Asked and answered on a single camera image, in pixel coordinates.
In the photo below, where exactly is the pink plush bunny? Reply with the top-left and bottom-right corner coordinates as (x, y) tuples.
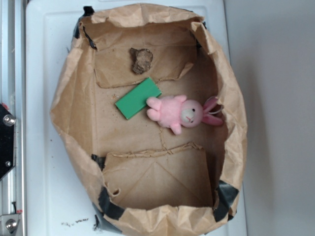
(146, 95), (223, 135)

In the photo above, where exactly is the silver corner bracket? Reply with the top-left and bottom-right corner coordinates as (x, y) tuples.
(0, 214), (22, 236)

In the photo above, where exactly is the green rectangular block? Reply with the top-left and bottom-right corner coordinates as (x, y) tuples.
(115, 78), (162, 120)

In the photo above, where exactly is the black mounting plate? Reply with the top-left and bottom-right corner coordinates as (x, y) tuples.
(0, 103), (16, 180)

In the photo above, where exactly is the brown paper bag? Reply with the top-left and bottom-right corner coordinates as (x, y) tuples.
(50, 3), (248, 236)

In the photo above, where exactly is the brown crumpled lump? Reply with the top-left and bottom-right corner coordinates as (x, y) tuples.
(130, 48), (153, 75)

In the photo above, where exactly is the aluminium frame rail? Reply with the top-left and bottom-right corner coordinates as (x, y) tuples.
(0, 0), (27, 236)

